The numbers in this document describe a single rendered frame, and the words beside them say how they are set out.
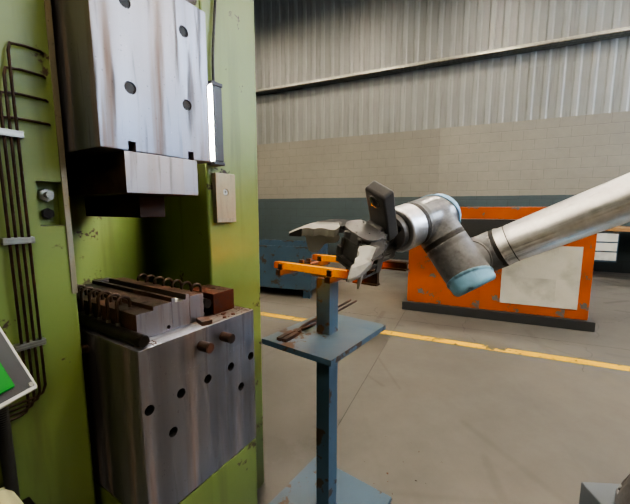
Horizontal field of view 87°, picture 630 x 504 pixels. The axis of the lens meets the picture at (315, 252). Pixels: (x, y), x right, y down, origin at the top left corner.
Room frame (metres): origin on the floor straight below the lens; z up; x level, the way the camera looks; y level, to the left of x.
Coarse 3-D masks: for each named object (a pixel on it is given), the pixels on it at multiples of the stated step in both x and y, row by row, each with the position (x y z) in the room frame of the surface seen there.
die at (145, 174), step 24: (72, 168) 0.91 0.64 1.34; (96, 168) 0.84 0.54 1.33; (120, 168) 0.79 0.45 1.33; (144, 168) 0.81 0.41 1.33; (168, 168) 0.87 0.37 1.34; (192, 168) 0.93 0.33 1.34; (72, 192) 0.92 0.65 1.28; (96, 192) 0.85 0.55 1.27; (120, 192) 0.79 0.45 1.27; (144, 192) 0.81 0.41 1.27; (168, 192) 0.87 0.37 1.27; (192, 192) 0.93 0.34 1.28
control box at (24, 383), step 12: (0, 336) 0.49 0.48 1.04; (0, 348) 0.48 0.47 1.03; (12, 348) 0.49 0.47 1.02; (0, 360) 0.47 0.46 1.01; (12, 360) 0.48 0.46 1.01; (12, 372) 0.47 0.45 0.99; (24, 372) 0.48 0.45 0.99; (24, 384) 0.47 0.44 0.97; (36, 384) 0.49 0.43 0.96; (0, 396) 0.44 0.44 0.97; (12, 396) 0.45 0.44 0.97; (0, 408) 0.43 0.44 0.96
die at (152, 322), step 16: (80, 288) 1.02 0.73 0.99; (112, 288) 1.01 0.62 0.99; (128, 288) 0.97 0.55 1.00; (160, 288) 0.97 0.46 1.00; (176, 288) 1.00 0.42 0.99; (96, 304) 0.87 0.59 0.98; (112, 304) 0.87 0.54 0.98; (144, 304) 0.83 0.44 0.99; (160, 304) 0.83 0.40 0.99; (176, 304) 0.87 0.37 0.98; (192, 304) 0.91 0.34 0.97; (112, 320) 0.83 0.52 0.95; (128, 320) 0.79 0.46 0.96; (144, 320) 0.79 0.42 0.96; (160, 320) 0.83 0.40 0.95; (176, 320) 0.87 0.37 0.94; (192, 320) 0.91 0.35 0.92
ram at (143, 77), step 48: (96, 0) 0.75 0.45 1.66; (144, 0) 0.84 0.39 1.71; (96, 48) 0.74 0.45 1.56; (144, 48) 0.83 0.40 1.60; (192, 48) 0.95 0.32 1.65; (96, 96) 0.74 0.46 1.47; (144, 96) 0.82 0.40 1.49; (192, 96) 0.94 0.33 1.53; (96, 144) 0.74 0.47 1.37; (144, 144) 0.82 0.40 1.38; (192, 144) 0.93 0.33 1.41
